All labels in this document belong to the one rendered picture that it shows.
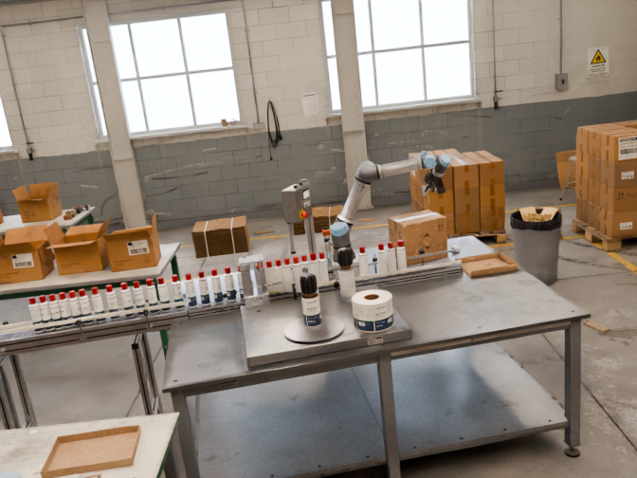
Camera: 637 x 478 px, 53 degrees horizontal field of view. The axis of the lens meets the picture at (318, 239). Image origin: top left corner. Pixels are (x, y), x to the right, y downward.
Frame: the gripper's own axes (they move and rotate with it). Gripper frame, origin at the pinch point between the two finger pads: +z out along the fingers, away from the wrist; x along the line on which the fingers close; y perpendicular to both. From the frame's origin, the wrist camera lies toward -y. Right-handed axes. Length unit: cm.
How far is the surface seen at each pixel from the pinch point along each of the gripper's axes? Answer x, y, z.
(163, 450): 222, -100, -64
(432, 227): 17.1, -26.3, -6.4
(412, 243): 32.1, -29.2, 0.0
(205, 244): 60, 200, 335
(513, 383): 19, -131, 11
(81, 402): 243, 6, 148
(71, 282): 223, 86, 119
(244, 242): 18, 182, 328
